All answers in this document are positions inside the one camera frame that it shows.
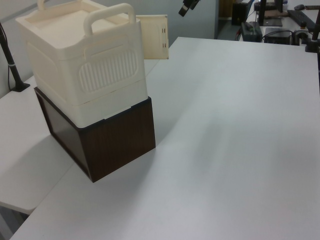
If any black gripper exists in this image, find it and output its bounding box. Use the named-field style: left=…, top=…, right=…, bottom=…
left=178, top=0, right=201, bottom=18

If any cream cabinet door with handle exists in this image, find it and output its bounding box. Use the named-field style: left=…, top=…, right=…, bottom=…
left=136, top=14, right=170, bottom=61

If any cream plastic storage cabinet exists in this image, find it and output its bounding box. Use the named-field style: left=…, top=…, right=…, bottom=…
left=15, top=0, right=149, bottom=128

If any black computer case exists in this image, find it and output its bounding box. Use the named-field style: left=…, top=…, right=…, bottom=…
left=231, top=1, right=254, bottom=26

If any black device with green part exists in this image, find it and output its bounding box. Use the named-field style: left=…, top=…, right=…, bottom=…
left=240, top=21, right=264, bottom=43

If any black monitor stand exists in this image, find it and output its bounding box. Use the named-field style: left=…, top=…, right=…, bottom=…
left=254, top=0, right=284, bottom=28

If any black electronics box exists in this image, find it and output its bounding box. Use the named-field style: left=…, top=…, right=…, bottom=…
left=264, top=27, right=294, bottom=45

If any black keyboard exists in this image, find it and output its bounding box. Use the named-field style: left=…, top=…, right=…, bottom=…
left=286, top=9, right=318, bottom=30

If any black clamp stand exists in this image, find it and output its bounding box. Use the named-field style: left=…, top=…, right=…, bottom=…
left=303, top=0, right=320, bottom=54

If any dark brown wooden box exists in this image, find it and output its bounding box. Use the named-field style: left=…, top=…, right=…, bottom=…
left=33, top=86, right=157, bottom=183

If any black camera stand pole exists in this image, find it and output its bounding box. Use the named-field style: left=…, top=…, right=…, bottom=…
left=0, top=21, right=35, bottom=94

